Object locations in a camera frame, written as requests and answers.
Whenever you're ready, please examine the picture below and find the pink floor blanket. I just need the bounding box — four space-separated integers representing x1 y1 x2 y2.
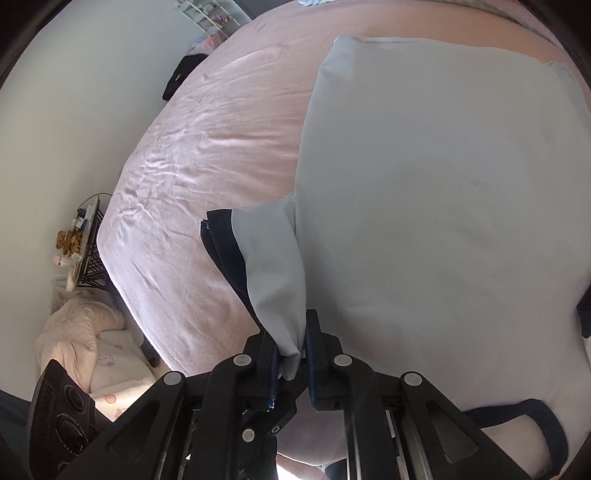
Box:
36 295 155 409

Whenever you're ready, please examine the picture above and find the brown bear toy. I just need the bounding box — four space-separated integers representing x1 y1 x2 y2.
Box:
56 230 84 256

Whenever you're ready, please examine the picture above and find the light blue garment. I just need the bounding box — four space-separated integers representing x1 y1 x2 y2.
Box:
200 34 591 478

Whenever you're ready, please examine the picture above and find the black cloth bundle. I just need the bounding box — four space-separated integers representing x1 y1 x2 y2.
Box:
161 53 209 103

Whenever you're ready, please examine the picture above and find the pink bed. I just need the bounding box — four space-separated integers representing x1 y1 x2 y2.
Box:
95 0 591 467

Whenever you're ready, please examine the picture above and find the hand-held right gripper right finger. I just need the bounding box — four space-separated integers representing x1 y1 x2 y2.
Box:
305 308 532 480

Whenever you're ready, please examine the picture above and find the pink cloth bundle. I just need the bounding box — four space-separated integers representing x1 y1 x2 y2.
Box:
190 33 232 55

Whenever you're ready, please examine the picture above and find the black wire basket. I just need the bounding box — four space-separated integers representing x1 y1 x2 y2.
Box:
74 193 115 291

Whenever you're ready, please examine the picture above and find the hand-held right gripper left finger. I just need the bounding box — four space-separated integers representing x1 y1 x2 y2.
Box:
58 331 281 480

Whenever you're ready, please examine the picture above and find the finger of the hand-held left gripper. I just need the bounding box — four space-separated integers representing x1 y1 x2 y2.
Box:
238 390 298 480

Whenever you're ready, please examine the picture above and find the white storage shelf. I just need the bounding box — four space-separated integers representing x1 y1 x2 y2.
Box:
174 0 252 29

